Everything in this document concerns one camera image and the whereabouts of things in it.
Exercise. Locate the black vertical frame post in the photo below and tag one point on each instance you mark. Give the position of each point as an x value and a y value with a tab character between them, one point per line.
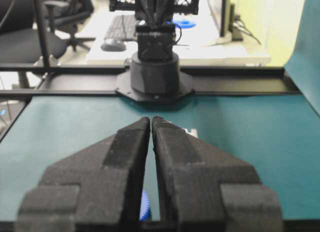
42	32

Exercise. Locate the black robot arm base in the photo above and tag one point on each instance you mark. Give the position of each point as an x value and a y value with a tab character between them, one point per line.
154	73

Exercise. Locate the grey computer keyboard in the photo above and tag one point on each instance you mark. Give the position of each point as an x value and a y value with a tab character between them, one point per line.
123	28

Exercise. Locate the black aluminium frame rail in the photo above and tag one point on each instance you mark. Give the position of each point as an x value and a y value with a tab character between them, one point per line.
101	81

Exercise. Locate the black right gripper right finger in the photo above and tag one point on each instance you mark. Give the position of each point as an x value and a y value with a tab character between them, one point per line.
205	189

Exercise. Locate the dark computer mouse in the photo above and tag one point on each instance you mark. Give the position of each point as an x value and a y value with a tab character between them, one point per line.
113	45

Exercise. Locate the black plastic crate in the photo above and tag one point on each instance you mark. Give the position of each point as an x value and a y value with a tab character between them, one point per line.
166	6

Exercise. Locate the white desk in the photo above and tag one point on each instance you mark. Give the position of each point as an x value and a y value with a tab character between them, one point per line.
195	48

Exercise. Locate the teal backdrop sheet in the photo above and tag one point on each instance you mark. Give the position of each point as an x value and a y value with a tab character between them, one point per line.
303	65

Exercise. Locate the black monitor stand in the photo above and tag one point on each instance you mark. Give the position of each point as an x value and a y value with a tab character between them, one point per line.
228	31

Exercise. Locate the black office chair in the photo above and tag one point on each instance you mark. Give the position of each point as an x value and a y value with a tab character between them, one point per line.
19	40

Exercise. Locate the large blue gear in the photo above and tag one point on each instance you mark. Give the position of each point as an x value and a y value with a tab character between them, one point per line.
145	207

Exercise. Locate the blue tape roll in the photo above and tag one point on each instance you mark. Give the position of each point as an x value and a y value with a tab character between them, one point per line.
184	23

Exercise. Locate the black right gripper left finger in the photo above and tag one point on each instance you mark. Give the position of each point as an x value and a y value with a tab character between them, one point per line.
98	188

